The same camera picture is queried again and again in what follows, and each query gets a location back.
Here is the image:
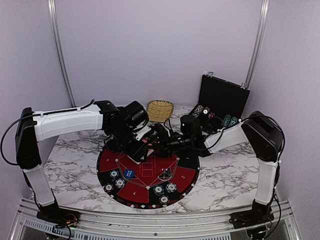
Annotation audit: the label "left aluminium frame post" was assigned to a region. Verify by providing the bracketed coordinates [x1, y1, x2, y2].
[48, 0, 76, 107]

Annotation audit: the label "black poker chip case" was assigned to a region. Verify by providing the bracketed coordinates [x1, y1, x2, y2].
[191, 74, 250, 133]

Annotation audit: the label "aluminium frame post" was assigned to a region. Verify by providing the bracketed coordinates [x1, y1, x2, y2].
[242, 0, 270, 89]
[48, 0, 76, 107]

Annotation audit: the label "blue small blind button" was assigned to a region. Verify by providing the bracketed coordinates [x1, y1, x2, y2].
[123, 169, 135, 179]

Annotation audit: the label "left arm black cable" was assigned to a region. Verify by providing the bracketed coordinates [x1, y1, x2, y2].
[0, 98, 96, 166]

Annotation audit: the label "aluminium front rail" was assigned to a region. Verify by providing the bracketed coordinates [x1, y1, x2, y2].
[9, 203, 301, 240]

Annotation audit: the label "red dice in case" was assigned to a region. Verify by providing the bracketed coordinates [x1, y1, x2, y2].
[208, 112, 215, 119]

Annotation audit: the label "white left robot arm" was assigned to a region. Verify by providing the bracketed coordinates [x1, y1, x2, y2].
[15, 100, 149, 223]

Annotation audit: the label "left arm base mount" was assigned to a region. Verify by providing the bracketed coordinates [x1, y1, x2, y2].
[36, 209, 80, 238]

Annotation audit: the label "green blue chip stack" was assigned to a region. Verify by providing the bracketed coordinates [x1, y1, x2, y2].
[109, 169, 119, 181]
[153, 185, 164, 196]

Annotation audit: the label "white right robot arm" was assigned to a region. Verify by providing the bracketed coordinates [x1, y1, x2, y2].
[151, 111, 286, 224]

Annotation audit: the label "right aluminium frame post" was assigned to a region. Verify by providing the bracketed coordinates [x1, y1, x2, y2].
[242, 0, 270, 89]

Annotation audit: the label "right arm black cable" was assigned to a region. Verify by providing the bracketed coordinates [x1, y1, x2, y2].
[163, 116, 226, 151]

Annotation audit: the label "red playing card deck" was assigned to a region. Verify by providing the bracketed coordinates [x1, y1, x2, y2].
[133, 141, 154, 163]

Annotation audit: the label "green chips in case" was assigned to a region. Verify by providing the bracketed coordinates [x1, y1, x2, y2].
[222, 114, 239, 128]

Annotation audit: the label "clear round dealer button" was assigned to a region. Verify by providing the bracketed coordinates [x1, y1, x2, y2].
[157, 168, 172, 181]

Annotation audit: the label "round red black poker mat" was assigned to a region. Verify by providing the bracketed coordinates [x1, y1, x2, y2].
[96, 148, 200, 210]

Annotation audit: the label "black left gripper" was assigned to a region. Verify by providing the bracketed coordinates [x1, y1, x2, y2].
[109, 125, 149, 162]

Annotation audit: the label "woven bamboo tray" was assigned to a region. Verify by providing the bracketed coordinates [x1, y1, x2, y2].
[146, 100, 174, 123]

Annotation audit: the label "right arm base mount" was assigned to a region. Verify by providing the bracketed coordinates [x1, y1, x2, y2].
[229, 210, 275, 240]

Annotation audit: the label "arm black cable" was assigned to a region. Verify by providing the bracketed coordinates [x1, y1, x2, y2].
[0, 98, 96, 166]
[163, 116, 226, 151]

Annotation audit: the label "blue white chips in case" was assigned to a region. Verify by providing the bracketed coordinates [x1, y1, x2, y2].
[189, 104, 204, 118]

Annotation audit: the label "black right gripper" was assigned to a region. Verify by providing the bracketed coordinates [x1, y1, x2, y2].
[146, 131, 193, 159]

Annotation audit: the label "red black chip stack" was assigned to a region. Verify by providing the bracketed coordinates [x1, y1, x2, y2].
[159, 195, 170, 205]
[103, 183, 114, 193]

